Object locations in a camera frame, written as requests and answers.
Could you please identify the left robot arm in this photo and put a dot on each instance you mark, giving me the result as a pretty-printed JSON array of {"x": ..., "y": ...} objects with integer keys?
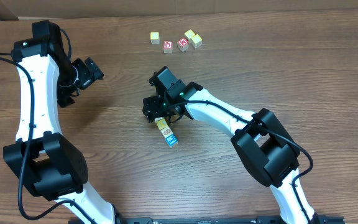
[{"x": 45, "y": 162}]

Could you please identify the white block yellow sides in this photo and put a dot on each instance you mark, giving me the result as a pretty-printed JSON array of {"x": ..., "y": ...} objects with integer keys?
[{"x": 166, "y": 132}]

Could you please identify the red block letter O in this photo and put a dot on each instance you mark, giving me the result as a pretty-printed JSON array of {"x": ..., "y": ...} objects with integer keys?
[{"x": 168, "y": 47}]

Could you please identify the red block letter E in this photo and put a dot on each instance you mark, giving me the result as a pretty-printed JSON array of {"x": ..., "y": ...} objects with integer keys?
[{"x": 183, "y": 44}]

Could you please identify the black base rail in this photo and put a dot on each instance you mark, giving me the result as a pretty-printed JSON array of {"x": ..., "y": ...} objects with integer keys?
[{"x": 259, "y": 220}]

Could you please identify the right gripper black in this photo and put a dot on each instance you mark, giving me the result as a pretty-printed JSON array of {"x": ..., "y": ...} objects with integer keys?
[{"x": 151, "y": 111}]

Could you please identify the white block blue letter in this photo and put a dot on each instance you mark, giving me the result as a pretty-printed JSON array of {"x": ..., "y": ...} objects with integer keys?
[{"x": 171, "y": 140}]

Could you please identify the cardboard box wall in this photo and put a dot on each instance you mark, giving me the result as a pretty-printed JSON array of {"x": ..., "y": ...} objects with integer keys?
[{"x": 67, "y": 9}]

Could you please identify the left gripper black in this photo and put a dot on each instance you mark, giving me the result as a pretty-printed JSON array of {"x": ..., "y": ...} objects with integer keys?
[{"x": 89, "y": 72}]

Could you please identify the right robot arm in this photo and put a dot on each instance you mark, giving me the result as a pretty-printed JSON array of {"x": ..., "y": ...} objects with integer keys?
[{"x": 263, "y": 145}]

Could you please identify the yellow block back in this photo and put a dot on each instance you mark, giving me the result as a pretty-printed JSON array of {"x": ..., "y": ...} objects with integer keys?
[{"x": 188, "y": 35}]

